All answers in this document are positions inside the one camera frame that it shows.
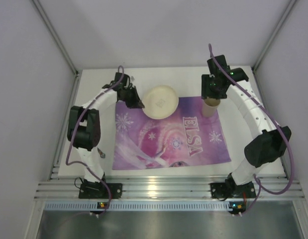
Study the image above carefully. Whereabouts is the aluminium front rail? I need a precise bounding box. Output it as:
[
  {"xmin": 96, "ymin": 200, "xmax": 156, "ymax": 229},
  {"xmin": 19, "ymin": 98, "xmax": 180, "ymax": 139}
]
[{"xmin": 34, "ymin": 176, "xmax": 305, "ymax": 201}]

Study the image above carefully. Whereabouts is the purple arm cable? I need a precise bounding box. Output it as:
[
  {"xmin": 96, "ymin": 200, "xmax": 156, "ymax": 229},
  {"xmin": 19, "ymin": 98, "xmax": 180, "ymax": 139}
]
[
  {"xmin": 208, "ymin": 44, "xmax": 294, "ymax": 217},
  {"xmin": 65, "ymin": 65, "xmax": 126, "ymax": 217}
]

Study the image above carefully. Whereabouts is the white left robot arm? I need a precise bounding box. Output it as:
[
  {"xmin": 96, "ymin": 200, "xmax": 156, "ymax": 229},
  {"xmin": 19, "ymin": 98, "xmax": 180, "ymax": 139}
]
[{"xmin": 65, "ymin": 71, "xmax": 144, "ymax": 183}]

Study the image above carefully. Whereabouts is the aluminium frame post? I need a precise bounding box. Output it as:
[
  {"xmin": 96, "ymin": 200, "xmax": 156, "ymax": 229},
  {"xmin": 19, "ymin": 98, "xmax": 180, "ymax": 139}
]
[
  {"xmin": 31, "ymin": 0, "xmax": 80, "ymax": 75},
  {"xmin": 251, "ymin": 0, "xmax": 299, "ymax": 73}
]

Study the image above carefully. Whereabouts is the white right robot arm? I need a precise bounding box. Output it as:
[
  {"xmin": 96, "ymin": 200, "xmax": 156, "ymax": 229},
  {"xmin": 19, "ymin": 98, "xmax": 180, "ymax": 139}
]
[{"xmin": 201, "ymin": 55, "xmax": 292, "ymax": 185}]

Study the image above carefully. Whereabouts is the left aluminium frame post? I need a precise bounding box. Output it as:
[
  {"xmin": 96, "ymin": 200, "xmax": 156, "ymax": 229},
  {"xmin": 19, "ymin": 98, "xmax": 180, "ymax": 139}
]
[{"xmin": 31, "ymin": 0, "xmax": 80, "ymax": 75}]

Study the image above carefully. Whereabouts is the slotted grey cable duct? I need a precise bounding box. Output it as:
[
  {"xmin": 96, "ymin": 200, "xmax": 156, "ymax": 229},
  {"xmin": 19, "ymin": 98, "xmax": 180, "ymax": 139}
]
[{"xmin": 44, "ymin": 201, "xmax": 242, "ymax": 212}]

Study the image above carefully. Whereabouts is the cream round plate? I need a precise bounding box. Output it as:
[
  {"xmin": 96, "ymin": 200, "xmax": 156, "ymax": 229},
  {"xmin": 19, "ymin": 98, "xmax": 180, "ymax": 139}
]
[{"xmin": 142, "ymin": 85, "xmax": 179, "ymax": 120}]

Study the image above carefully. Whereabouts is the cream beige cup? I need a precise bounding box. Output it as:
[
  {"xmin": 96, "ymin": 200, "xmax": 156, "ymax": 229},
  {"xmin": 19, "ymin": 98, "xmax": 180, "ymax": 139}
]
[{"xmin": 202, "ymin": 98, "xmax": 220, "ymax": 118}]

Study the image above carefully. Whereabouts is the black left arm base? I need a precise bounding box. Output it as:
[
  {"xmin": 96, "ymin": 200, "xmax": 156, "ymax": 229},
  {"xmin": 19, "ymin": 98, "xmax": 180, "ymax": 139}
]
[{"xmin": 78, "ymin": 181, "xmax": 123, "ymax": 199}]

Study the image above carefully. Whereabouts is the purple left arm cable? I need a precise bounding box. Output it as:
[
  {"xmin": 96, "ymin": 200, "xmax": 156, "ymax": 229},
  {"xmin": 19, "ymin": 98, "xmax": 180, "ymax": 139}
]
[{"xmin": 65, "ymin": 65, "xmax": 126, "ymax": 217}]

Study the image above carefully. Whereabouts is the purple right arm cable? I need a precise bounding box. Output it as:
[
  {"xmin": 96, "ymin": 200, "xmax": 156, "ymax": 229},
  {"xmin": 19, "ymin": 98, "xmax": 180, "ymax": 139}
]
[{"xmin": 208, "ymin": 44, "xmax": 294, "ymax": 217}]

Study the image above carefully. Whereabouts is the pink fork patterned handle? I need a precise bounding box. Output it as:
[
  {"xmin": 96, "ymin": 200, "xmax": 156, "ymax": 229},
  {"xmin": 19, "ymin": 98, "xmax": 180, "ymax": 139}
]
[{"xmin": 98, "ymin": 148, "xmax": 106, "ymax": 158}]

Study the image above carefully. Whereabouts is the right aluminium frame post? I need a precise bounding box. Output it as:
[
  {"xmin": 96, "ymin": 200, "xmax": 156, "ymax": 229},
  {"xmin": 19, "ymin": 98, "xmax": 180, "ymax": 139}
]
[{"xmin": 251, "ymin": 0, "xmax": 299, "ymax": 73}]

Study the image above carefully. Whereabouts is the purple Elsa placemat cloth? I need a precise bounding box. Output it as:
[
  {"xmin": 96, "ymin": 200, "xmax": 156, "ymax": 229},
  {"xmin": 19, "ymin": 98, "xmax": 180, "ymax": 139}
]
[{"xmin": 112, "ymin": 97, "xmax": 231, "ymax": 170}]

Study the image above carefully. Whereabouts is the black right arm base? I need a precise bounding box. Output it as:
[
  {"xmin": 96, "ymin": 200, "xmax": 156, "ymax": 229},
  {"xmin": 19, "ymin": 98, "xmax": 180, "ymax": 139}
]
[{"xmin": 210, "ymin": 182, "xmax": 256, "ymax": 201}]

